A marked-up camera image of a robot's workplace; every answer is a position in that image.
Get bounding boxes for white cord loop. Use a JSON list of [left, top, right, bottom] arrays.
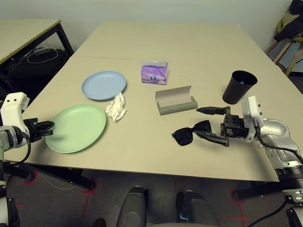
[[27, 48, 59, 64]]

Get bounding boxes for black bag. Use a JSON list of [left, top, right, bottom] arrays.
[[4, 48, 69, 95]]

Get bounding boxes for grey glasses case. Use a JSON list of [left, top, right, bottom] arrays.
[[155, 85, 198, 116]]

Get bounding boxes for purple tissue pack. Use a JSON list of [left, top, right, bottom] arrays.
[[141, 59, 169, 85]]

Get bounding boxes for light blue plate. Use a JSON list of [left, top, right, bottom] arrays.
[[81, 70, 127, 102]]

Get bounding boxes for black sunglasses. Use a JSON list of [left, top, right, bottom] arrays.
[[171, 120, 212, 147]]

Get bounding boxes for dark robot left leg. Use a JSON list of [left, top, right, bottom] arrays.
[[116, 186, 147, 227]]

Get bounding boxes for dark robot leg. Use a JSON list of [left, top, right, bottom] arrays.
[[116, 186, 147, 227], [176, 190, 221, 227]]

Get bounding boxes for grey robot torso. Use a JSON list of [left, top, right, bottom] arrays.
[[146, 222, 214, 227]]

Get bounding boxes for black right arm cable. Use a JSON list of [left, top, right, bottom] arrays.
[[246, 119, 303, 227]]

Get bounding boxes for black plastic cup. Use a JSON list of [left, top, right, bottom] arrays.
[[222, 70, 258, 105]]

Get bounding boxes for person's black shoe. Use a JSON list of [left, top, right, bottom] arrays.
[[92, 217, 107, 227]]

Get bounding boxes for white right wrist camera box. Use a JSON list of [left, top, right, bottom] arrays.
[[241, 96, 263, 144]]

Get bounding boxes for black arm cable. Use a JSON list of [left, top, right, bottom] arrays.
[[4, 132, 32, 166], [246, 119, 303, 227]]

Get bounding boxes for dark jacket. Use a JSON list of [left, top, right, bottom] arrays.
[[274, 0, 303, 42]]

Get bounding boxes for white tissue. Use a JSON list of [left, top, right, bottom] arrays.
[[105, 92, 128, 122]]

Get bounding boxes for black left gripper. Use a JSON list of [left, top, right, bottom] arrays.
[[23, 118, 55, 142]]

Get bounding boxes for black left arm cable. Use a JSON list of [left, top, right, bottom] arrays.
[[4, 132, 32, 166]]

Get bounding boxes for light green plate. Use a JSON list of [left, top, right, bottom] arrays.
[[45, 103, 107, 154]]

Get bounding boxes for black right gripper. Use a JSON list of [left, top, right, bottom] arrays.
[[195, 106, 250, 147]]

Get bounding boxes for wooden stool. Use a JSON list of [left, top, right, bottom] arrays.
[[265, 39, 303, 76]]

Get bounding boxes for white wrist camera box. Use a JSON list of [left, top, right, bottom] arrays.
[[241, 96, 263, 144], [0, 92, 30, 133]]

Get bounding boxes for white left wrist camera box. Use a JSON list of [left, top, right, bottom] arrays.
[[0, 92, 30, 133]]

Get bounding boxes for dark robot right leg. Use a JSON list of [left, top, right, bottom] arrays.
[[176, 190, 221, 227]]

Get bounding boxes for beige side table black frame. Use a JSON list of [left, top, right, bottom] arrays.
[[0, 18, 74, 93]]

